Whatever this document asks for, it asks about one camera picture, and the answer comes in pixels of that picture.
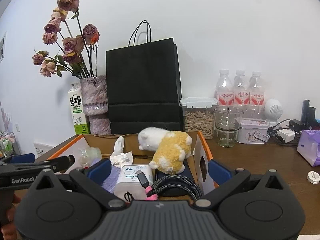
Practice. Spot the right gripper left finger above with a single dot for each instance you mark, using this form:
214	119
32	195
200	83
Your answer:
89	181

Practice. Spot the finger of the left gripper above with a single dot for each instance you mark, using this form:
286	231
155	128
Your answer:
18	159
60	164

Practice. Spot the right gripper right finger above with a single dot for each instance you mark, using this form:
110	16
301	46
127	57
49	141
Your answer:
229	182

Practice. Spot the person's left hand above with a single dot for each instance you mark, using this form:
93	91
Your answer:
9	230

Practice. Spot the white box on floor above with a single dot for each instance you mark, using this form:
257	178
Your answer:
41	148

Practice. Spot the purple cloth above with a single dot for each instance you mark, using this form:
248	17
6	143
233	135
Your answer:
110	182

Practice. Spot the crumpled clear plastic wrap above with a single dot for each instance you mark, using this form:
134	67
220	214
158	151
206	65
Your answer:
87	156

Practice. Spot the crumpled white tissue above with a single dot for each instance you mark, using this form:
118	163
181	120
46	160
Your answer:
118	158

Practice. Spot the white wet wipes pack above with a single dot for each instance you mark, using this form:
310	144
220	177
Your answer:
128	181

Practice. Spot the green white milk carton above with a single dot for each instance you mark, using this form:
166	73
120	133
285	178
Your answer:
80	120

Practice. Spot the white floral tin box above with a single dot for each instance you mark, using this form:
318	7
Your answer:
253	131

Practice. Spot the orange cardboard box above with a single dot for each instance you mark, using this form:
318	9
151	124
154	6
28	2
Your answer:
197	162

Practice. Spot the clear glass jar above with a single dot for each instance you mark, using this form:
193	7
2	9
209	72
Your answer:
227	124

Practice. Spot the white power adapter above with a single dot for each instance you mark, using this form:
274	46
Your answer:
287	135

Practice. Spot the small white round tin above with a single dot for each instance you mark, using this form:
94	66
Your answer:
313	177

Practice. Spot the purple tissue pack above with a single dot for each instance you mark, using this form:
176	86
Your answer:
309	146

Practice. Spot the white and yellow plush toy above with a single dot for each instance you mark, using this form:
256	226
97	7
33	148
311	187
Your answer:
170	149

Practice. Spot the black power strip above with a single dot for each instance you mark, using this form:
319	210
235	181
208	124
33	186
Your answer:
296	125

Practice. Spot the clear container with pellets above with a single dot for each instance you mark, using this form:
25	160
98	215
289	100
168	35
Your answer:
198	115

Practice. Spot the purple textured vase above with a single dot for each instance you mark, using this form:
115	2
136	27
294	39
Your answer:
95	104

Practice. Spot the right water bottle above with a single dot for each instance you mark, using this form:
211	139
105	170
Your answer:
257	90

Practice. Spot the water bottle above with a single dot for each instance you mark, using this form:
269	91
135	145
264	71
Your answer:
224	89
240	89
257	90

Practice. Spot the left water bottle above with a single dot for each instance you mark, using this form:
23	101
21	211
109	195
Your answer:
224	89

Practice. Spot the middle water bottle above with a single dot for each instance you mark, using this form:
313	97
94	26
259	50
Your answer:
240	89

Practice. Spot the black upright device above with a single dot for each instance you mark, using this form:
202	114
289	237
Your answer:
308	116

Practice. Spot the black paper shopping bag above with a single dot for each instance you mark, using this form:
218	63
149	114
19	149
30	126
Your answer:
144	86

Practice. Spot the dried pink roses bouquet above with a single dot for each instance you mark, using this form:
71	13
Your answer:
77	45

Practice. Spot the wire rack with items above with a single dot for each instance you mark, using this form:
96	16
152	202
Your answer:
8	145

